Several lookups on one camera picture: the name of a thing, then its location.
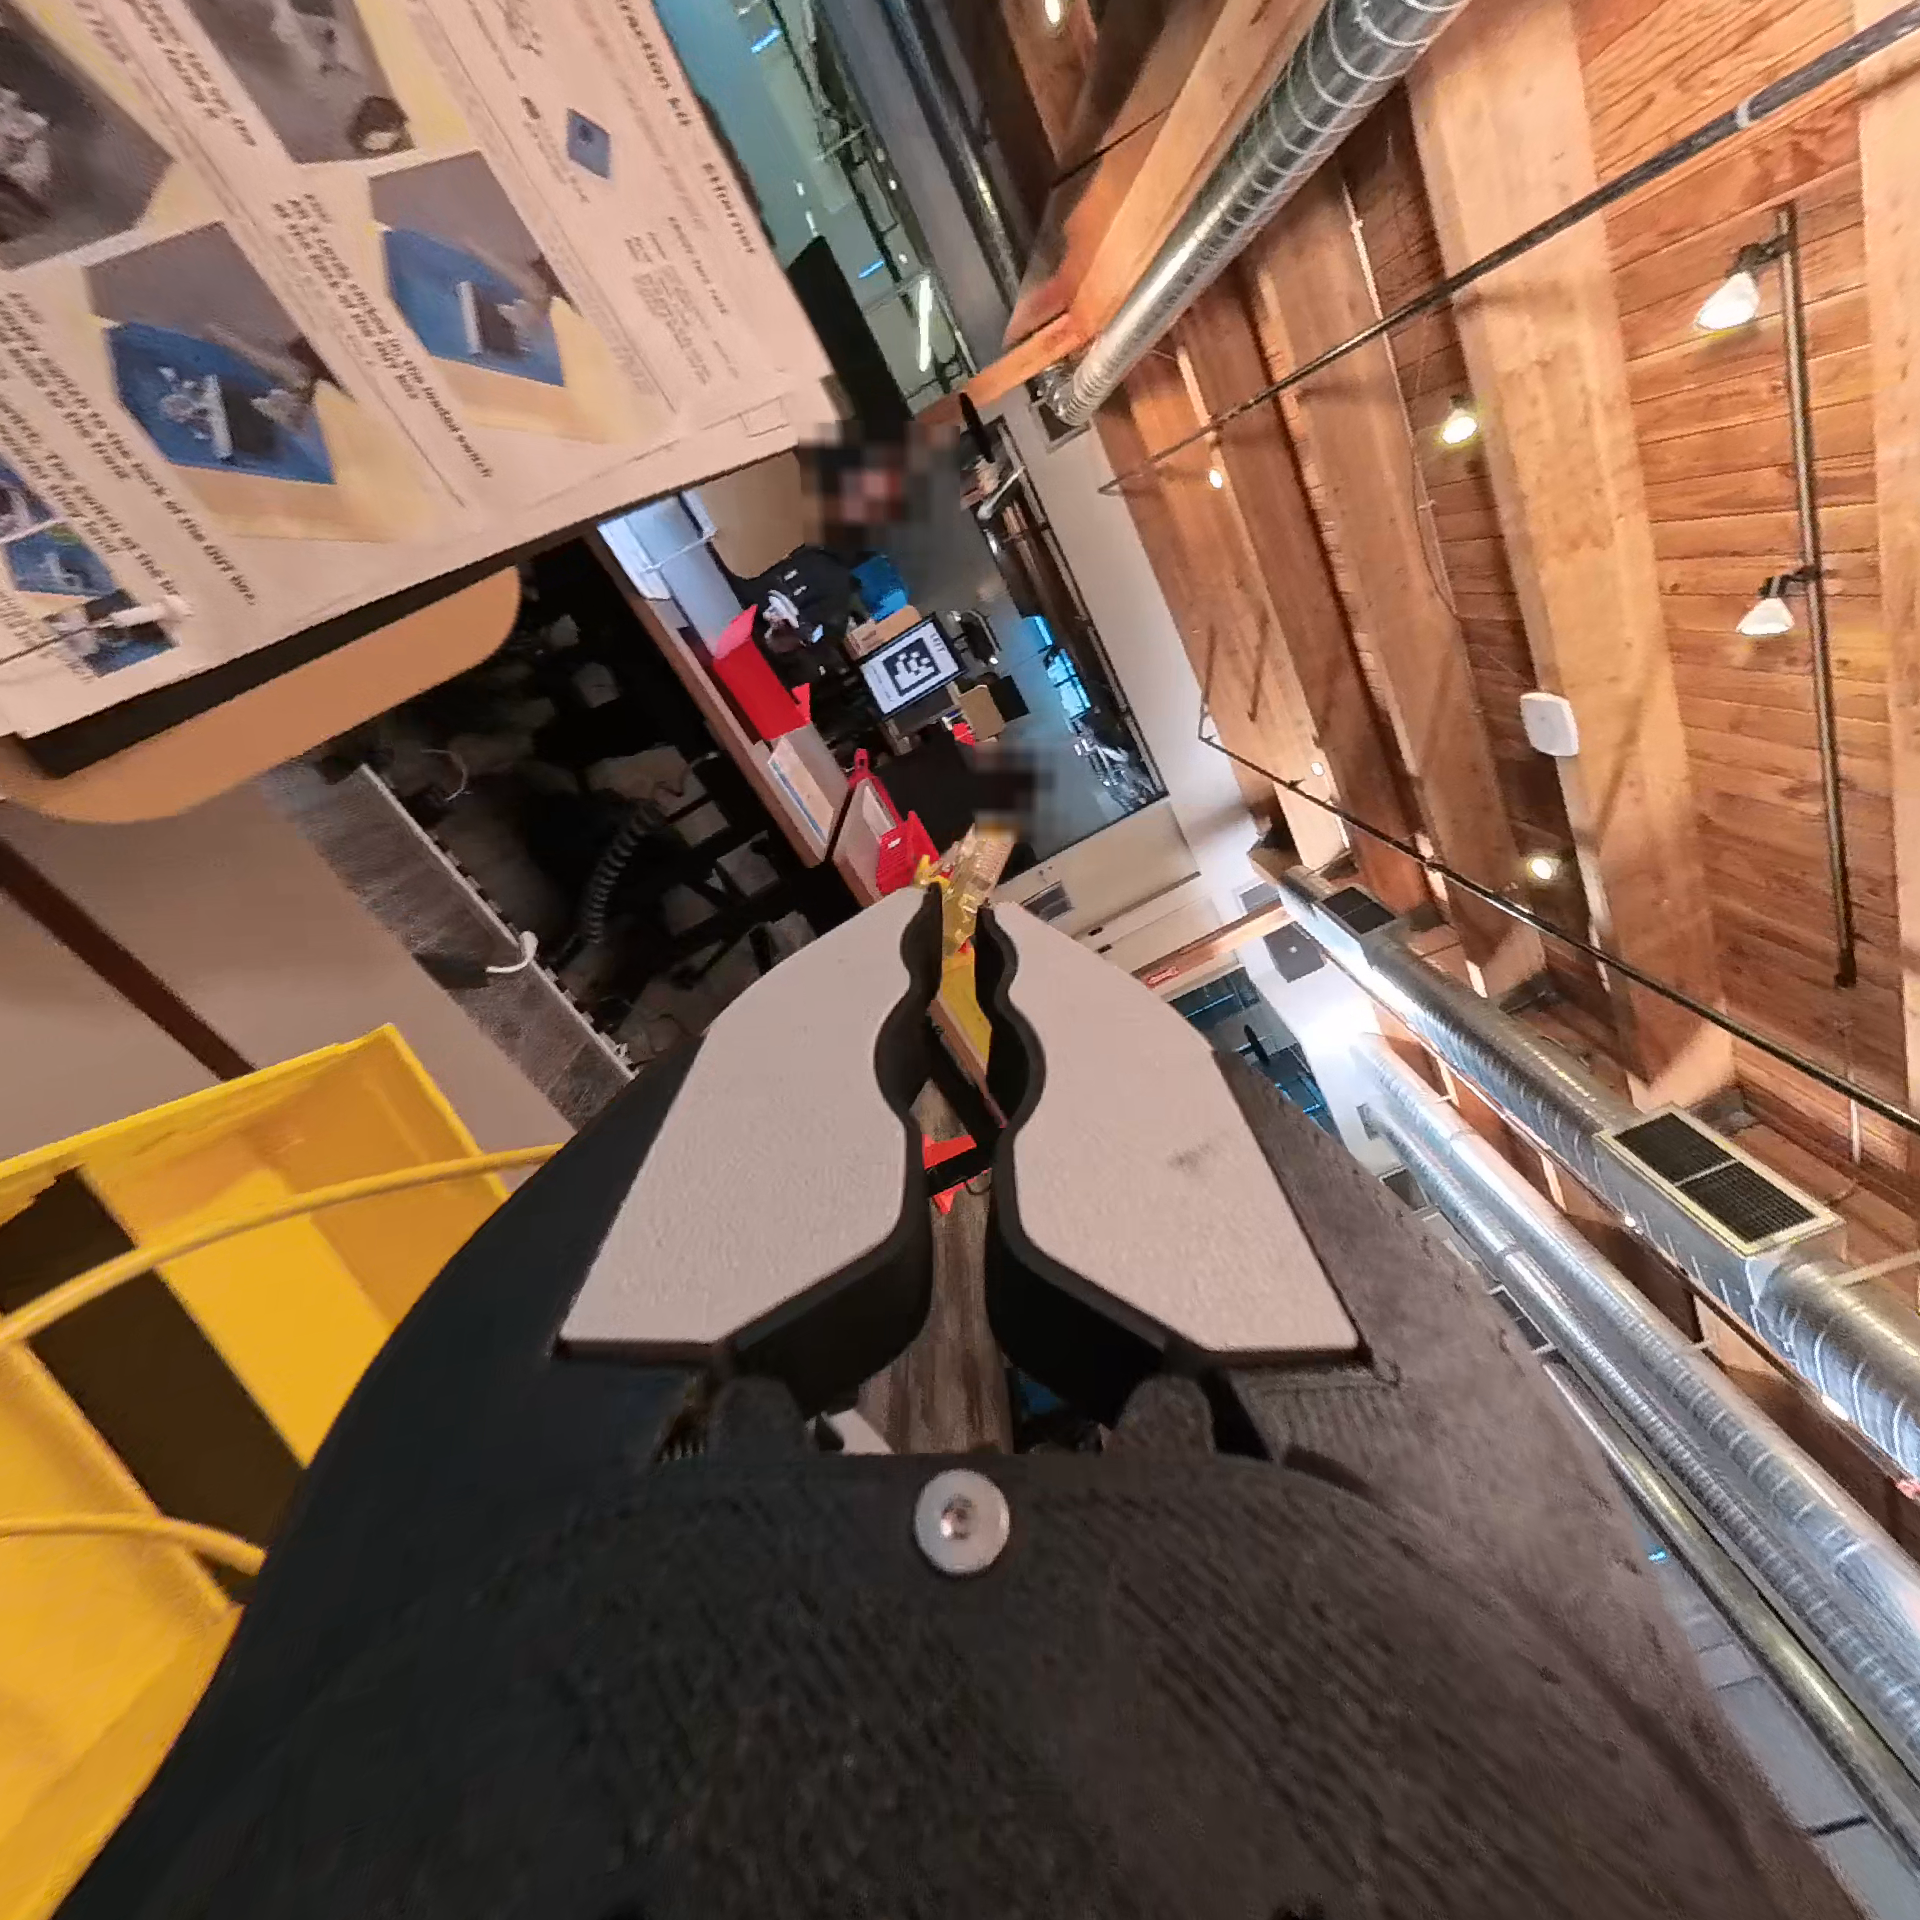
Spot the yellow ethernet cable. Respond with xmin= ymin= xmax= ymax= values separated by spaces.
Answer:
xmin=0 ymin=832 xmax=1010 ymax=1583

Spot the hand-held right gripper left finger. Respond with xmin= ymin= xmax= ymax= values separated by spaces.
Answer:
xmin=555 ymin=886 xmax=939 ymax=1402

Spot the red storage bin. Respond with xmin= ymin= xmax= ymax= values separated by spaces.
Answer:
xmin=847 ymin=757 xmax=939 ymax=903
xmin=710 ymin=607 xmax=816 ymax=744

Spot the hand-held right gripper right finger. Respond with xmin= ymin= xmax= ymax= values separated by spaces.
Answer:
xmin=975 ymin=901 xmax=1364 ymax=1413

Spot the fiducial tag sign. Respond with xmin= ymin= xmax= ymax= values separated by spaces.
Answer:
xmin=858 ymin=615 xmax=962 ymax=720

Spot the yellow plastic bin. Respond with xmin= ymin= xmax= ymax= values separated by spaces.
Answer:
xmin=0 ymin=1023 xmax=572 ymax=1920

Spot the spiral metal air duct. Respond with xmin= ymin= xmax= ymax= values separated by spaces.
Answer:
xmin=1275 ymin=865 xmax=1920 ymax=1487
xmin=1357 ymin=1036 xmax=1920 ymax=1884
xmin=1045 ymin=0 xmax=1478 ymax=429

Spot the printed instruction sheet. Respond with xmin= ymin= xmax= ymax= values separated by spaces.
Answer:
xmin=0 ymin=0 xmax=842 ymax=744

